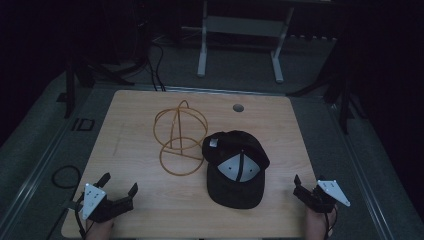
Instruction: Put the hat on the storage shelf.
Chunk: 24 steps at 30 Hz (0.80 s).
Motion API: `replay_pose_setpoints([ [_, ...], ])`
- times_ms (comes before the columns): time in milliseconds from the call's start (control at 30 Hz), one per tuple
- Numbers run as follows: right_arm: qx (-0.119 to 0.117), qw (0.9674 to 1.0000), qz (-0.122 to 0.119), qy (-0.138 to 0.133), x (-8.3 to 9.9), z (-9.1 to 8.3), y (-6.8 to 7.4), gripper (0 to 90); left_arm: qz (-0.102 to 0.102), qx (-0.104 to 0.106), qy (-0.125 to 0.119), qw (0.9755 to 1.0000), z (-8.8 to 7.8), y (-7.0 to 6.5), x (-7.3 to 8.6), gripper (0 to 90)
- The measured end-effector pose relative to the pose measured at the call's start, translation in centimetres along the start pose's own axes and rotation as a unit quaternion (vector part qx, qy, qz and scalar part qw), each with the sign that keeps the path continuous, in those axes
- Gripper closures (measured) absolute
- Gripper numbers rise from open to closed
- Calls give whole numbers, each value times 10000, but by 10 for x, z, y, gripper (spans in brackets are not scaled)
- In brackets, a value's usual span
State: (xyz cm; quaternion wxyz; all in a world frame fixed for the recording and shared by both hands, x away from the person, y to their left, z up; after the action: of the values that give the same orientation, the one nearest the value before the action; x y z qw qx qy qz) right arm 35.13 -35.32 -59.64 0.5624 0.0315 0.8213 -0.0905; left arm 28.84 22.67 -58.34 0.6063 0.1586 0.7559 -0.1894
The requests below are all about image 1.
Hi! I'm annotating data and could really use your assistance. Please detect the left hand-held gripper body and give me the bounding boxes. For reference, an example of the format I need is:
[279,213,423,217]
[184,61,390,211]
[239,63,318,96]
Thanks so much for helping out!
[61,182,135,224]

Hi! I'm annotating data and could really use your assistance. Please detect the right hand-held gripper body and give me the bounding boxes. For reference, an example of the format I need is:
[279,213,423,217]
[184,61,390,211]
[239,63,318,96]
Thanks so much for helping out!
[292,179,352,214]

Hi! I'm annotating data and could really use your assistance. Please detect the person's left hand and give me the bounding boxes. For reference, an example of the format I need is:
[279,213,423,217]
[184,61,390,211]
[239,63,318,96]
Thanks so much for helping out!
[84,218,115,240]

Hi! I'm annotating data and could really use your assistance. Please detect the person's right hand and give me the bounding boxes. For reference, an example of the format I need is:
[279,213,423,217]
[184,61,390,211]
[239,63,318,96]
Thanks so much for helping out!
[304,203,339,240]

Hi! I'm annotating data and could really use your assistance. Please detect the black baseball cap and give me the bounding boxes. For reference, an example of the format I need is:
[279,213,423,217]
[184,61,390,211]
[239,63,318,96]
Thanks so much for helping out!
[201,129,271,211]

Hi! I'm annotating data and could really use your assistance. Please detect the black metal stand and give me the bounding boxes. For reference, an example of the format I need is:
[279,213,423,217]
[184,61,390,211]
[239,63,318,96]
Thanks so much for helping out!
[56,58,136,120]
[288,33,368,136]

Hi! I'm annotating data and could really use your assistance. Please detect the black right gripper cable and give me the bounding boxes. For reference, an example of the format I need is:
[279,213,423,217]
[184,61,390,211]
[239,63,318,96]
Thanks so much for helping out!
[323,206,338,240]

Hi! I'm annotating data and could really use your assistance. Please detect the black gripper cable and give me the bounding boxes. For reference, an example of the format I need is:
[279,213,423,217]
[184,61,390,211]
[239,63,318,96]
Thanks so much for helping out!
[74,194,88,240]
[323,206,338,240]

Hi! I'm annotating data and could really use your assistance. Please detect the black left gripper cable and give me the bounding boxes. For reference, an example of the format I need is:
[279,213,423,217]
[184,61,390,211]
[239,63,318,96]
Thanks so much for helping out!
[74,194,88,240]

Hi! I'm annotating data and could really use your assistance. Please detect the black coiled floor cable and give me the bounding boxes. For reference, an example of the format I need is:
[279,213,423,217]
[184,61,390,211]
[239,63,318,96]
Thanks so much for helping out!
[51,165,82,190]

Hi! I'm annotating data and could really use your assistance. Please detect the black rectangular floor bracket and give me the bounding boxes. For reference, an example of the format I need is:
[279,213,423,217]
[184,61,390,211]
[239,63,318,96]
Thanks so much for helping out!
[70,117,96,132]

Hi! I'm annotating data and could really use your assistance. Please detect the golden wire hat stand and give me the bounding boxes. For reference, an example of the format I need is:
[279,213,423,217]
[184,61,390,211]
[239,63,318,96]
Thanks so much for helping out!
[152,99,210,178]

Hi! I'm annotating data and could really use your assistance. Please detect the black floor cables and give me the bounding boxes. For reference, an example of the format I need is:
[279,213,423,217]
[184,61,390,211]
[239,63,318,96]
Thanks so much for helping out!
[145,41,167,92]

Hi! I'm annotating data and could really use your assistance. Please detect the white metal desk frame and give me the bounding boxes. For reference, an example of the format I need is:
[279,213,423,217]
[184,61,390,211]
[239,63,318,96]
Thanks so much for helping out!
[196,0,296,84]

